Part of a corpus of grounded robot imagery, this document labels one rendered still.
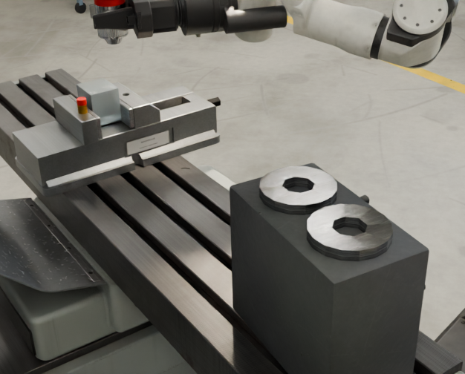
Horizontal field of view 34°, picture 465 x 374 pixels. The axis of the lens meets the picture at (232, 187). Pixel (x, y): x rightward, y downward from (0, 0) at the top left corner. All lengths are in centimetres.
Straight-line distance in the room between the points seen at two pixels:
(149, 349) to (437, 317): 138
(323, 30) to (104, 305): 55
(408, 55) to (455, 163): 228
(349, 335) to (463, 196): 242
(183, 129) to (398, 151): 221
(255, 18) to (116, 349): 58
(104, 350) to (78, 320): 9
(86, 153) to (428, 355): 66
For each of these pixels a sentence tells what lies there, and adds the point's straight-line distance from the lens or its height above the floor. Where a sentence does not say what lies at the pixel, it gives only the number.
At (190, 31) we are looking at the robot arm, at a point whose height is 121.
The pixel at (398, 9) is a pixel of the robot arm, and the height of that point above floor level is 126.
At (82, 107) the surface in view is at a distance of 129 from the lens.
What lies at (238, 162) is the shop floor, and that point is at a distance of 335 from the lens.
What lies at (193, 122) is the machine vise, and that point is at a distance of 137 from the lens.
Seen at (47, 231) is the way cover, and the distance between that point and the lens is 132.
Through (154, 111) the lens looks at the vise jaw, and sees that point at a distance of 132.
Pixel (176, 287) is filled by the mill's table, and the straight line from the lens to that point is 104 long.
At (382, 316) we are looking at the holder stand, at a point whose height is 107.
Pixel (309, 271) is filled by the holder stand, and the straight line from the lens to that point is 77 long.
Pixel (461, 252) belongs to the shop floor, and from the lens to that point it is 284.
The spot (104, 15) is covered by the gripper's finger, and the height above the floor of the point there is 125.
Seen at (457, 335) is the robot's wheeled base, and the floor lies 59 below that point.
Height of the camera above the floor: 159
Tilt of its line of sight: 30 degrees down
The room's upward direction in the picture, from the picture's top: 1 degrees counter-clockwise
